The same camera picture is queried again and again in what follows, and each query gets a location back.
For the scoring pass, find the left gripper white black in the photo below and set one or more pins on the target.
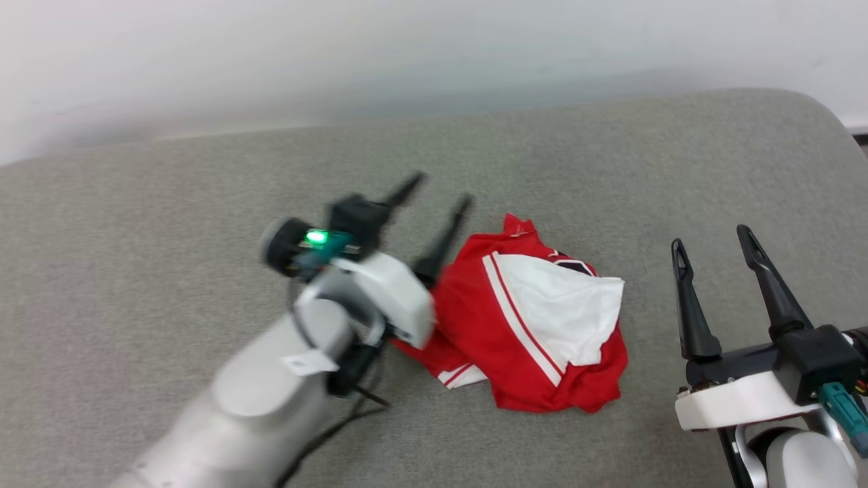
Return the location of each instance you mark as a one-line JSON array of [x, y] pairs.
[[400, 298]]

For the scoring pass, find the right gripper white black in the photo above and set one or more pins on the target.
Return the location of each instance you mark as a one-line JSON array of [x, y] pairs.
[[732, 407]]

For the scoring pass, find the red white basketball jersey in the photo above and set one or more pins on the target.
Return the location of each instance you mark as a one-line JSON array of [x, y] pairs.
[[542, 366]]

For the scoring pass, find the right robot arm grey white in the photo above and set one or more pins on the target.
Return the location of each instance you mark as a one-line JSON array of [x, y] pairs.
[[807, 461]]

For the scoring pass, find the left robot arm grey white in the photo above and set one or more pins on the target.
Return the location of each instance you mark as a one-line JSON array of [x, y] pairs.
[[251, 407]]

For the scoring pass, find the white paper label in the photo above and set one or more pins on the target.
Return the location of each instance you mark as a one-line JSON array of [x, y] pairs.
[[308, 363]]

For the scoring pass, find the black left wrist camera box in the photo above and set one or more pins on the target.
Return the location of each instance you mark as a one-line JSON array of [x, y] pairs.
[[356, 217]]

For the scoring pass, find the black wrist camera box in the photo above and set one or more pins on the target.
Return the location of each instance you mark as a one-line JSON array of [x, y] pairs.
[[356, 217], [817, 359]]

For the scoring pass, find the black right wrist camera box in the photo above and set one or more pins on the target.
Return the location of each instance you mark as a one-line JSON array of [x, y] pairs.
[[817, 359]]

